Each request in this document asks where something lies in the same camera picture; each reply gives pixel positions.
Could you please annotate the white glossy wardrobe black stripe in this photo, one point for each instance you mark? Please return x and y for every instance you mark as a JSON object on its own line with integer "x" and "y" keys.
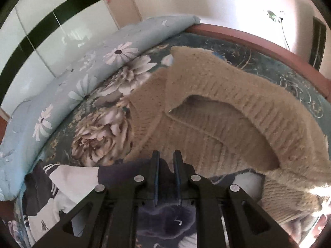
{"x": 51, "y": 44}

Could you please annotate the dark wooden door frame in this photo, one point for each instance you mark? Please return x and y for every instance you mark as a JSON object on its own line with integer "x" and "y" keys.
{"x": 317, "y": 44}

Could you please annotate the green wall plug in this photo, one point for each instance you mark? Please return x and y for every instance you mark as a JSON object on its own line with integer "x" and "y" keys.
{"x": 271, "y": 14}

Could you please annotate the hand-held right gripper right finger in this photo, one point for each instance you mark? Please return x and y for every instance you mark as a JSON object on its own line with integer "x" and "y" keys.
{"x": 177, "y": 178}

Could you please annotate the beige knitted sweater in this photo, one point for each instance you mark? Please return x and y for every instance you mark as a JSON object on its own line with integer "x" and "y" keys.
{"x": 232, "y": 95}

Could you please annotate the beige wooden door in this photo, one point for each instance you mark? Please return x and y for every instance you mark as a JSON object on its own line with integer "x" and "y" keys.
{"x": 126, "y": 2}

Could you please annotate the reddish brown bed frame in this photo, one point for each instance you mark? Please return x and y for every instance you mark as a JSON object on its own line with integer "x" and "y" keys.
{"x": 258, "y": 37}

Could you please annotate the navy and white garment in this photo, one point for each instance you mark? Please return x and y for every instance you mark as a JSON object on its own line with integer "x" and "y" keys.
{"x": 77, "y": 180}

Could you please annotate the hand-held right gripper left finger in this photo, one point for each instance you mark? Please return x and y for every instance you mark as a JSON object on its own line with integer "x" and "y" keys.
{"x": 156, "y": 175}

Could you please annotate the teal floral bed sheet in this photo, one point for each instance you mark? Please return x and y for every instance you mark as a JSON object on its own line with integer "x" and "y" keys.
{"x": 103, "y": 139}

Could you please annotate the light blue daisy quilt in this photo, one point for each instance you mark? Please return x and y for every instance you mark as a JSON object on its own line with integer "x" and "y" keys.
{"x": 51, "y": 95}

